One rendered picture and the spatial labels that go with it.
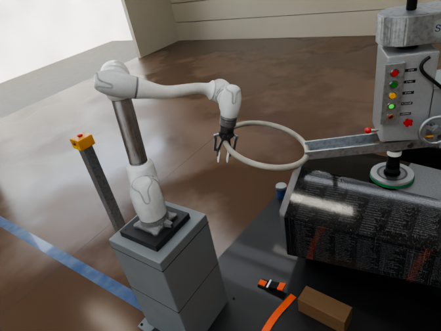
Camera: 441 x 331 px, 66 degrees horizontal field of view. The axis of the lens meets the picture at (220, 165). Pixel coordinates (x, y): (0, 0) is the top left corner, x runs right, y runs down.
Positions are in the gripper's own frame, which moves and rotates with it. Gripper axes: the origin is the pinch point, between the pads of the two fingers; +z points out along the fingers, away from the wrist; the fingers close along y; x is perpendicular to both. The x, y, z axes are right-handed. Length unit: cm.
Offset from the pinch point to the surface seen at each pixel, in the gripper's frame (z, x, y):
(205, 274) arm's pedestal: 66, -30, -6
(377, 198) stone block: 6, -26, 82
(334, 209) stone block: 20, -20, 65
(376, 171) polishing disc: -4, -14, 84
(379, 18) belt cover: -81, -11, 56
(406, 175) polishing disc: -8, -22, 96
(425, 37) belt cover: -78, -24, 71
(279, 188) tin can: 82, 74, 69
